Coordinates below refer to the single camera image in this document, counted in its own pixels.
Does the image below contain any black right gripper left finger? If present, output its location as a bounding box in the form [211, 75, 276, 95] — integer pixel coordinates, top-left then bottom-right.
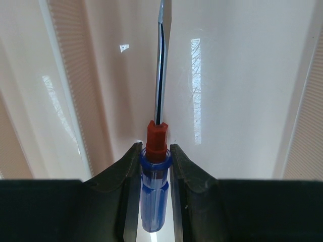
[1, 143, 142, 241]

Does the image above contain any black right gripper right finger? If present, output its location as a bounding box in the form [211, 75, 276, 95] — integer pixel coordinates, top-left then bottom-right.
[170, 144, 322, 241]

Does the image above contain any blue handled screwdriver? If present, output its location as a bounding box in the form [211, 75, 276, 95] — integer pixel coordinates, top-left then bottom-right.
[139, 1, 172, 233]

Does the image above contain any pink plastic tool box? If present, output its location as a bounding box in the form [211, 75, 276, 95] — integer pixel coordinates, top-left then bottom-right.
[0, 0, 323, 242]

